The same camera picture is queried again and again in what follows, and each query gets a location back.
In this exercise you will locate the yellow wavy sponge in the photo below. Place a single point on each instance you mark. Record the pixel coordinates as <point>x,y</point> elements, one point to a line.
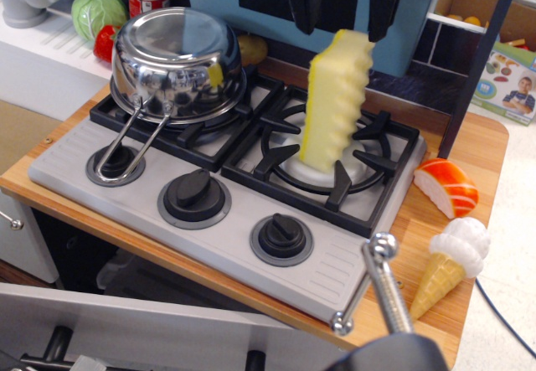
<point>337,80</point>

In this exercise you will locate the upside-down steel pot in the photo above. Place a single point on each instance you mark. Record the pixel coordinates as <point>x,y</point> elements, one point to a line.
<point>173,67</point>

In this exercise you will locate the cardboard box with toys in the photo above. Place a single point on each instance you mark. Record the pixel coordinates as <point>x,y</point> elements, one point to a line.
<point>518,24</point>

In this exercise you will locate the toy brown potato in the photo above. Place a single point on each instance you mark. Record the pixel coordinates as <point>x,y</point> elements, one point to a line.
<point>253,49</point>

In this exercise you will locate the toy food packaging box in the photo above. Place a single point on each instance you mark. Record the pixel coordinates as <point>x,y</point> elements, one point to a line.
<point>507,84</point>

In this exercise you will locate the black right burner grate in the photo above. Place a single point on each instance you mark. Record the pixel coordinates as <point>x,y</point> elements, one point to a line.
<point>361,193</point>

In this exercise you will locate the black burner grate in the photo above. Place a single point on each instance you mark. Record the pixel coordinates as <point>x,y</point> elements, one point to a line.
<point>361,193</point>
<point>207,144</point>

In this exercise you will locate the black left burner grate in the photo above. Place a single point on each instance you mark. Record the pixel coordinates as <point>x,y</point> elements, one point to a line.
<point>207,144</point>

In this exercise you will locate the wooden counter board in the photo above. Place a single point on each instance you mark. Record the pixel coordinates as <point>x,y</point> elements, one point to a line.
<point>479,148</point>

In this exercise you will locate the toy salmon piece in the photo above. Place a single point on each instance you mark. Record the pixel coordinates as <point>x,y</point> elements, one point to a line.
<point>447,186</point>

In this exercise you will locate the toy red strawberry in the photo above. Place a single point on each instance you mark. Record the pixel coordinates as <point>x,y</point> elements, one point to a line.
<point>104,43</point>

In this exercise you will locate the toy green cabbage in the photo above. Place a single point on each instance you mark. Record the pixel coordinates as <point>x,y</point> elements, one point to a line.
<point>91,16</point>

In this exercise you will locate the grey toy stove top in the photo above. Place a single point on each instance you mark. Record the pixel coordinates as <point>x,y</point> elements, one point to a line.
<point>238,199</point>

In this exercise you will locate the black middle stove knob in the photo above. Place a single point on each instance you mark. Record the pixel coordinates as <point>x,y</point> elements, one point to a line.
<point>195,200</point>

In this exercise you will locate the black stove knob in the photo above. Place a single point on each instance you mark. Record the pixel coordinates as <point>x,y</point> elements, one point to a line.
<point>195,200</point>
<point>114,166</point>
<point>281,240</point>

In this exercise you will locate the black left stove knob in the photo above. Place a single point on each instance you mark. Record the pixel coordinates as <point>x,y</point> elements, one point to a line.
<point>114,166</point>

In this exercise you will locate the black right stove knob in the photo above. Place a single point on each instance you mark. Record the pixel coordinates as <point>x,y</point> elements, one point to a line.
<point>281,240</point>

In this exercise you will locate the toy ice cream cone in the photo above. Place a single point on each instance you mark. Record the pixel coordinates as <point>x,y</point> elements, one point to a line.
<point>455,254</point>

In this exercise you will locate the small chrome cabinet knob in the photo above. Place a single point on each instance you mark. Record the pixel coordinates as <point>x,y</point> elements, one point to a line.
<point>14,224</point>

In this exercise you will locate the grey oven door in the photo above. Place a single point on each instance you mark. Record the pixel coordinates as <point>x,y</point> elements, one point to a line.
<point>151,335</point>

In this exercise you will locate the dark metal stand post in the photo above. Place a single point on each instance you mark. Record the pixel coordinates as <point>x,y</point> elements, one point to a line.
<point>480,58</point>

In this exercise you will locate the chrome oven door handle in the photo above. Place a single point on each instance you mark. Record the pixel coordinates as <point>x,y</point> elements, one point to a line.
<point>377,253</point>

